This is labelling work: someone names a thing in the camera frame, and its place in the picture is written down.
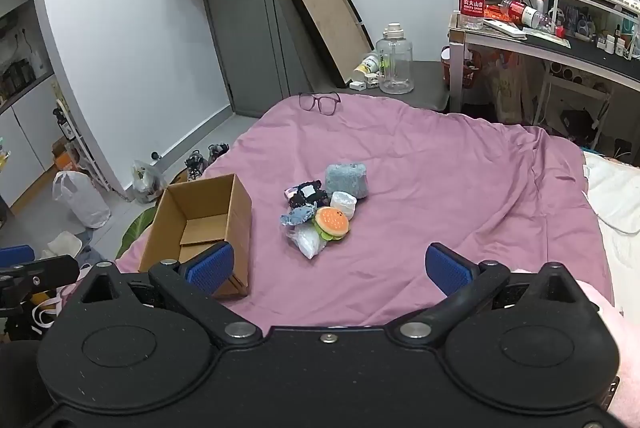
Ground white slippers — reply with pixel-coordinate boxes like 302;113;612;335
40;231;83;259

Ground clear plastic bag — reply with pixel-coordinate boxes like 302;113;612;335
131;159;168;204

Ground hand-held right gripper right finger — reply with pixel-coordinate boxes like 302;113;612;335
387;242;583;349

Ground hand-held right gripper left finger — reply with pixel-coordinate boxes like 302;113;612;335
77;242;263;349

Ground beige tote bag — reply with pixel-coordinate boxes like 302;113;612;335
492;51;533;124

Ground white cabinet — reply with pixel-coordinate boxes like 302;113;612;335
0;78;66;209

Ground orange cardboard box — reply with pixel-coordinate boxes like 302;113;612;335
50;138;83;171

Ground purple eyeglasses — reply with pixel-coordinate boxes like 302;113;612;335
299;92;342;114

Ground black and blue pouch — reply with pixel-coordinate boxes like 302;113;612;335
290;179;330;208

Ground shelf with jars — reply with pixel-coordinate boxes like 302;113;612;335
0;0;56;109

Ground pink bedsheet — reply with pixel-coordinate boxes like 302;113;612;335
115;96;621;344

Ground small blue-grey plush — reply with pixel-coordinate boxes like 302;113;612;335
279;204;317;226

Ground red basket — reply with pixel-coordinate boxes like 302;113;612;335
440;46;482;89

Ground clear water jug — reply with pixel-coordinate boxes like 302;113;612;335
375;22;415;95

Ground lying red-label bottle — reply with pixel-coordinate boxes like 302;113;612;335
500;0;553;29

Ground clear bag of white stuffing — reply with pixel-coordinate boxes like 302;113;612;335
286;223;328;259

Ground grey low table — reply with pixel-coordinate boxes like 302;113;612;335
310;61;451;113

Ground white duvet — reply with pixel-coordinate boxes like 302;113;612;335
582;151;640;319

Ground black framed tray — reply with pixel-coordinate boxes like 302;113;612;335
286;0;376;88

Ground hamburger plush toy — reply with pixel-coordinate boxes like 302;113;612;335
313;207;350;241

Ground white and yellow bottle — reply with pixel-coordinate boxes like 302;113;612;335
353;52;382;82

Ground grey door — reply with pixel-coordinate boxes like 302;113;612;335
197;0;321;119

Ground grey-blue plush toy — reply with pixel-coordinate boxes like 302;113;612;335
325;162;372;200

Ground white plastic bag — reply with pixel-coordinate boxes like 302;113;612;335
52;169;112;229

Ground dark shoes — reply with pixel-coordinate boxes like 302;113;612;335
184;143;231;181

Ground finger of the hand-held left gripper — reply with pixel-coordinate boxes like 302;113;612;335
0;255;81;305
0;245;37;265

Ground white desk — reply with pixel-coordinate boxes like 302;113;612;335
447;16;640;114

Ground green plant leaf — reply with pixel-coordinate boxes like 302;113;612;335
116;207;157;259

